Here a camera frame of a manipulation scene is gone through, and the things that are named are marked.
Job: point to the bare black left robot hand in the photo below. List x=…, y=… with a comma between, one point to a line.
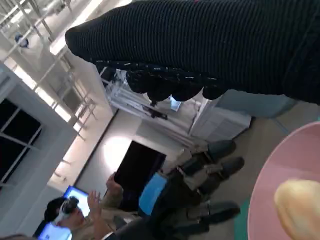
x=155, y=195

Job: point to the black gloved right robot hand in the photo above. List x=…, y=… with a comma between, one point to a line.
x=212, y=45

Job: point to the pink bowl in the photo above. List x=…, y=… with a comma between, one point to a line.
x=287, y=155

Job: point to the round pale toy bun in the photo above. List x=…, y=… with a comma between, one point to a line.
x=300, y=207

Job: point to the large black screen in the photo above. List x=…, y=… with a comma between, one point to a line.
x=140, y=160

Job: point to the person with white headset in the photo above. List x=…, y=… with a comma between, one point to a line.
x=105, y=220

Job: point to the pale blue cabinet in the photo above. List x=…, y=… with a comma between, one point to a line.
x=255, y=105

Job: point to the bright computer monitor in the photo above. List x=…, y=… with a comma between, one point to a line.
x=75, y=197

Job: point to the white louvered cabinet on casters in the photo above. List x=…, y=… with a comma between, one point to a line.
x=220, y=127

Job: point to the green cutting mat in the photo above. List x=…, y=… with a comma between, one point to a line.
x=242, y=220

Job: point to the dark window with white bars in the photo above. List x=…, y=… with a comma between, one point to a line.
x=15, y=140

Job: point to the round ceiling fixture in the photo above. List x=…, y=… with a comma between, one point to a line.
x=22, y=41

